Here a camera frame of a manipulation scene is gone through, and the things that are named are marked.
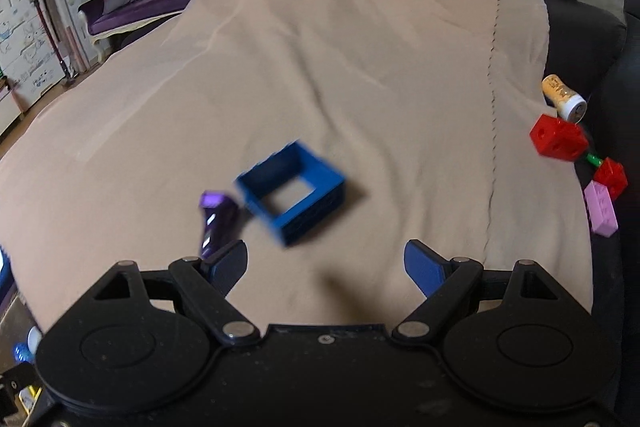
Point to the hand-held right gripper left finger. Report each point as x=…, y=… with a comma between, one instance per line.
x=230, y=262

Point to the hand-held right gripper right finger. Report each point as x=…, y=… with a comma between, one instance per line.
x=425, y=264

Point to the purple car charger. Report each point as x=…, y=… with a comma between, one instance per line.
x=217, y=219

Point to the blue square frame block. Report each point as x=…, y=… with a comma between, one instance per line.
x=305, y=219

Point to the red plastic cube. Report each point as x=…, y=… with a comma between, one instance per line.
x=555, y=139

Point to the pink studded brick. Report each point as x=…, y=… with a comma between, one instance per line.
x=600, y=207

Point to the beige blanket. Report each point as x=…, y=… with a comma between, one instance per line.
x=350, y=82

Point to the green plastic stick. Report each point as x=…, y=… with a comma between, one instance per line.
x=595, y=159

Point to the red studded brick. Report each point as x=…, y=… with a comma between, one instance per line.
x=610, y=177

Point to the small yellow white bottle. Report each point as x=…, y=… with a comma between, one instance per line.
x=560, y=92

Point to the white blue-edged panel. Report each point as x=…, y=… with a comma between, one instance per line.
x=4, y=267

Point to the black armchair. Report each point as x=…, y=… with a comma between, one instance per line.
x=615, y=67

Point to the white drawer cabinet with drawings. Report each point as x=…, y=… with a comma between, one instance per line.
x=25, y=52

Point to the red stick vacuum cleaner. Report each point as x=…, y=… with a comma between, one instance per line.
x=47, y=24

